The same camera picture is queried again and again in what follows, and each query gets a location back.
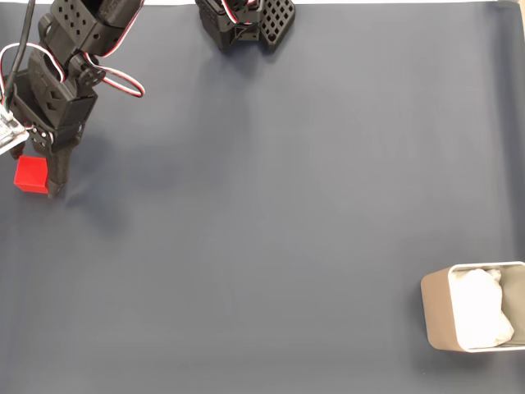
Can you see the beige rounded box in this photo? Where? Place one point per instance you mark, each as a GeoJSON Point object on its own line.
{"type": "Point", "coordinates": [438, 312]}

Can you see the red cube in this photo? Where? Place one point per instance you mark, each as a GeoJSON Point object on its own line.
{"type": "Point", "coordinates": [30, 174]}

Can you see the white camera board module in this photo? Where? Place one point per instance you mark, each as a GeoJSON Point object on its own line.
{"type": "Point", "coordinates": [10, 129]}

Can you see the white crumpled tissue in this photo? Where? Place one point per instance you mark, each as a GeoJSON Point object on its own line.
{"type": "Point", "coordinates": [477, 308]}

